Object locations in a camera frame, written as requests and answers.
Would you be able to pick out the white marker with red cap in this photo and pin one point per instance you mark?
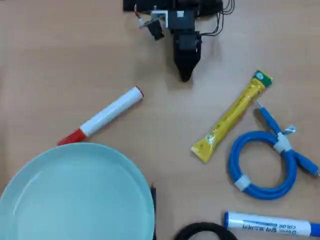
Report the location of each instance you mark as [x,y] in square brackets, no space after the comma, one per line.
[110,111]

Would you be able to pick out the white marker with blue cap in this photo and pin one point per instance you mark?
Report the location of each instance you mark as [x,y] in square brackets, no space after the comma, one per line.
[250,221]

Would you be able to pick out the yellow coffee stick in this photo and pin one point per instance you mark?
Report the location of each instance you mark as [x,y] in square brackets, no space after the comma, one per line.
[230,117]

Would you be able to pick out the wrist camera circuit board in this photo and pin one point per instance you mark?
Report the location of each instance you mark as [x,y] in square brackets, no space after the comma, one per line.
[156,31]

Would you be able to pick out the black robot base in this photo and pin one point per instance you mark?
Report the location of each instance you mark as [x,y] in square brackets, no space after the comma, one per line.
[130,5]

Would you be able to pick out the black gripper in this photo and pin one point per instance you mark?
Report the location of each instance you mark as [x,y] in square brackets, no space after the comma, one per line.
[186,43]

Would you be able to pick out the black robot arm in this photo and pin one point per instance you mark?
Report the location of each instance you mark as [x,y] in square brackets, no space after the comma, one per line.
[181,21]

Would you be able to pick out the light blue plate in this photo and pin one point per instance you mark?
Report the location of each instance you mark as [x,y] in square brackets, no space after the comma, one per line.
[75,195]

